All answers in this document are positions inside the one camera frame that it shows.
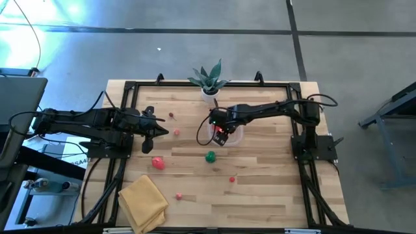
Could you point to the green bell pepper toy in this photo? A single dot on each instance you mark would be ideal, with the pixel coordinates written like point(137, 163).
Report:
point(210, 157)

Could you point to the small grey gadget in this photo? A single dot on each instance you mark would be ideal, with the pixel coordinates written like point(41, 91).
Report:
point(35, 184)

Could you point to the small red fruit toy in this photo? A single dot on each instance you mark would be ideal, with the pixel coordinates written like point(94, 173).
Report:
point(218, 130)

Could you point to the grey side table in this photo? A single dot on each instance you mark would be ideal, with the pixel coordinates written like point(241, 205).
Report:
point(19, 94)

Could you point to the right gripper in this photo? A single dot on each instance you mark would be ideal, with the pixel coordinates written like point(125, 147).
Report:
point(227, 117)

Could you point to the red strawberry toy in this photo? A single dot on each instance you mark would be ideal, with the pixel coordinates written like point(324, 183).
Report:
point(171, 114)

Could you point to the white printed paper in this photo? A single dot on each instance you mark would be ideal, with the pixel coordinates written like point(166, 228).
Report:
point(70, 146)

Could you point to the blue-grey metal stand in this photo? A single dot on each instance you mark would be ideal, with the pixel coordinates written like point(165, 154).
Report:
point(399, 183)

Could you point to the white cylinder device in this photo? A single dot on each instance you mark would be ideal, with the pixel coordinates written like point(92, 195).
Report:
point(70, 186)

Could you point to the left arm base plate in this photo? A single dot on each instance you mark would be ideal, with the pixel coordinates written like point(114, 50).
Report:
point(107, 152)

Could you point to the green succulent plant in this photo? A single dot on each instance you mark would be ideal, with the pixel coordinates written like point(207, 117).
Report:
point(209, 81)

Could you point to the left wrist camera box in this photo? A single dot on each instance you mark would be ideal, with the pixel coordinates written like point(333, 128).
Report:
point(148, 146)

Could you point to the small pink peach toy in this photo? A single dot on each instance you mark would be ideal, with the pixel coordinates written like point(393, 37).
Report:
point(179, 196)
point(176, 132)

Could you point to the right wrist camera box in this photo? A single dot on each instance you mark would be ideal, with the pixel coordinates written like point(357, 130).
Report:
point(221, 139)

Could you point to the clear plastic tupperware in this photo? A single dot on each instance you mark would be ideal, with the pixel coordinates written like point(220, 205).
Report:
point(237, 138)

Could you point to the white plant pot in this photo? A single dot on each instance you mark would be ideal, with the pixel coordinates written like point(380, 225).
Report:
point(209, 97)

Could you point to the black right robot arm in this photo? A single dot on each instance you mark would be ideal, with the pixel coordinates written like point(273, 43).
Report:
point(276, 109)

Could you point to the black frame clamp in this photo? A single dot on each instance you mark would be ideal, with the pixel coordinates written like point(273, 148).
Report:
point(259, 77)
point(160, 78)

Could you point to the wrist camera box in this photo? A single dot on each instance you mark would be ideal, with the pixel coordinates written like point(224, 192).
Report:
point(148, 146)
point(221, 139)

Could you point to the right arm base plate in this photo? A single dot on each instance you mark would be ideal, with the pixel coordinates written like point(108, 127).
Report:
point(325, 152)

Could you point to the red bell pepper toy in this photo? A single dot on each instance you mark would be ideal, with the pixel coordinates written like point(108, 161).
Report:
point(158, 163)

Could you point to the small red tomato toy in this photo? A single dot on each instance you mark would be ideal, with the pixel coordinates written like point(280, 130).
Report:
point(232, 179)

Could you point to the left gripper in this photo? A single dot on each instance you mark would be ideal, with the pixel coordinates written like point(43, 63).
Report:
point(136, 125)

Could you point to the black aluminium table frame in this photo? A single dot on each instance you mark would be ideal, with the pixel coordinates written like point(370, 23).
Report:
point(129, 85)

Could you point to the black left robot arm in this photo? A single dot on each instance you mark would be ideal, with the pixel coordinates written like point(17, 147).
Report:
point(74, 122)

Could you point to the folded yellow cloth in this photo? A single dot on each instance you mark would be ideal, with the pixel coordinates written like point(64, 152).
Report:
point(143, 203)

